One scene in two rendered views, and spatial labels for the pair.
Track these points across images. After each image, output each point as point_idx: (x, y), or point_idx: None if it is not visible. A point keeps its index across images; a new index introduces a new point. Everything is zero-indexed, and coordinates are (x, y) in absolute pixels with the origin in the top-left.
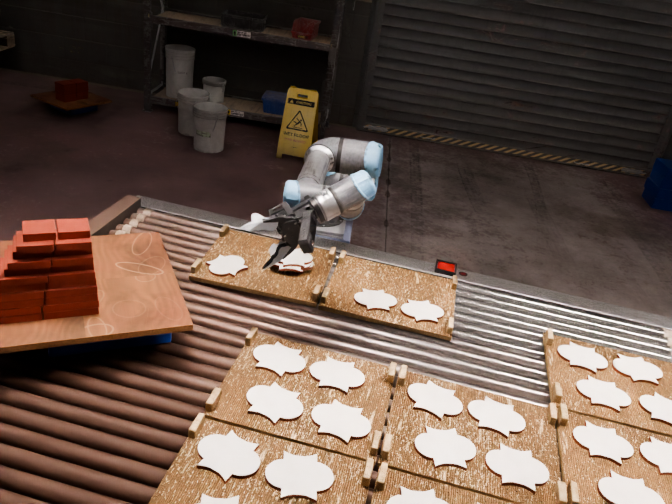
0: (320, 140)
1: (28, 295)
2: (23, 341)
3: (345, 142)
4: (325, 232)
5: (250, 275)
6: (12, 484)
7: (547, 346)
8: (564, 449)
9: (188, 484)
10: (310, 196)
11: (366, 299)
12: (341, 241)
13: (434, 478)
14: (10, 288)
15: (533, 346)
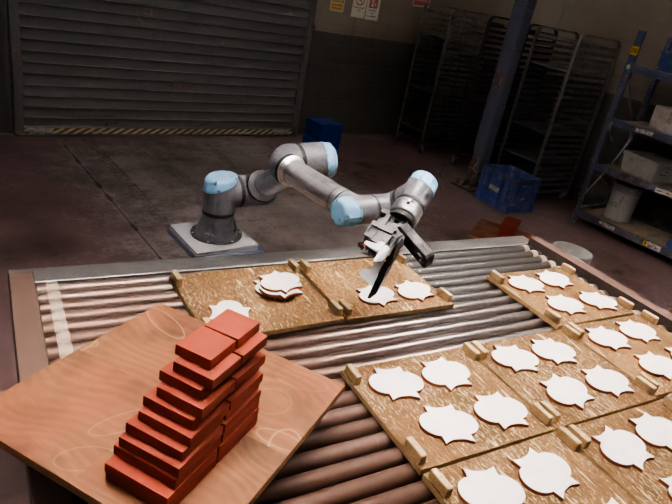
0: (282, 150)
1: (211, 441)
2: (239, 502)
3: (305, 147)
4: (240, 248)
5: (261, 315)
6: None
7: (502, 284)
8: (601, 354)
9: None
10: (370, 209)
11: (372, 297)
12: (257, 252)
13: (590, 417)
14: (196, 443)
15: (488, 288)
